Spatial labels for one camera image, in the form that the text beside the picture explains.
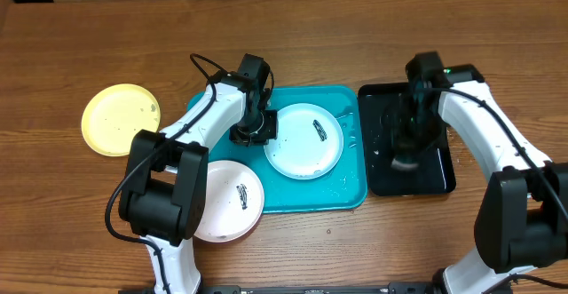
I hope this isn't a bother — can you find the light blue plate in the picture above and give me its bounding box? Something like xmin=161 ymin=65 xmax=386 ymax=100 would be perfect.
xmin=264 ymin=103 xmax=343 ymax=180

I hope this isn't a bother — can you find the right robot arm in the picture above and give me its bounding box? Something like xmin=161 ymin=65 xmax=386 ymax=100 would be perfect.
xmin=389 ymin=52 xmax=567 ymax=294

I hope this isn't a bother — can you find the green scrubbing sponge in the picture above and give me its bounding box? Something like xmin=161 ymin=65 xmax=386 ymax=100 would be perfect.
xmin=390 ymin=155 xmax=420 ymax=171

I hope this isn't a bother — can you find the yellow-green plate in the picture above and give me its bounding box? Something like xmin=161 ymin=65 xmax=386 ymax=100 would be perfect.
xmin=81 ymin=83 xmax=161 ymax=157

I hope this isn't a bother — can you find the teal plastic tray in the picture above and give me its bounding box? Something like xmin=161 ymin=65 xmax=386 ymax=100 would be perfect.
xmin=209 ymin=85 xmax=367 ymax=213

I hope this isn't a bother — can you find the white plate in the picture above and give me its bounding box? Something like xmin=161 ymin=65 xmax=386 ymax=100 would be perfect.
xmin=194 ymin=160 xmax=264 ymax=243

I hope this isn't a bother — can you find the black plastic tray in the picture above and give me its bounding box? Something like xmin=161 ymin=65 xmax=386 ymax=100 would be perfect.
xmin=358 ymin=83 xmax=456 ymax=196

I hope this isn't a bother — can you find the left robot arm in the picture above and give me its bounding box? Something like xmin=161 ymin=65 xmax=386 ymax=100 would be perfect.
xmin=105 ymin=54 xmax=277 ymax=293

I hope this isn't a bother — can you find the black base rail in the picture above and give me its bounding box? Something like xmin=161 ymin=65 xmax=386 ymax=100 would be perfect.
xmin=118 ymin=280 xmax=445 ymax=294

